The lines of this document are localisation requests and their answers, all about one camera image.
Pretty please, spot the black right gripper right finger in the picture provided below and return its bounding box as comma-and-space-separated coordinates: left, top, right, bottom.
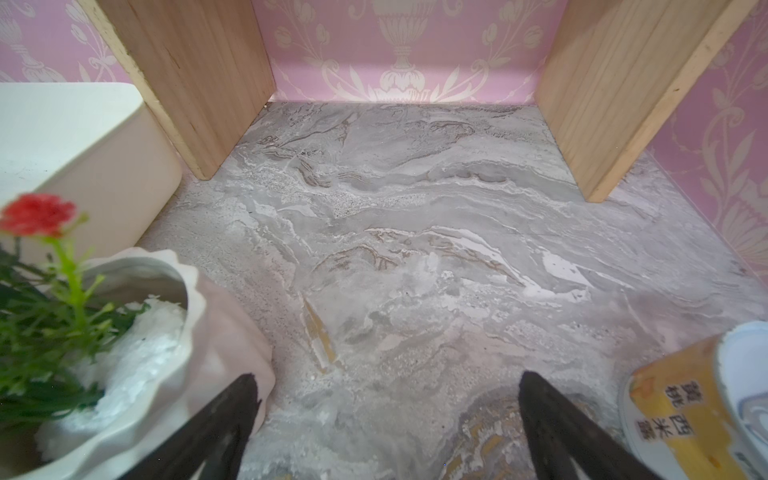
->
518, 370, 658, 479

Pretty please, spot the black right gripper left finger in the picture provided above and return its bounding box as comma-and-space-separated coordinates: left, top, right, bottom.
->
122, 374, 262, 479

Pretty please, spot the red flower white pot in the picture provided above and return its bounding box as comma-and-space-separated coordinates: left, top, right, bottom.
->
1, 193, 276, 479

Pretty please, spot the cream plastic storage box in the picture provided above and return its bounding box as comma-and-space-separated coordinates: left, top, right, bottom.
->
1, 83, 182, 258

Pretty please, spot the wooden two-tier shelf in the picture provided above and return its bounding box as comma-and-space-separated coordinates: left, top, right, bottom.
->
82, 1, 753, 202

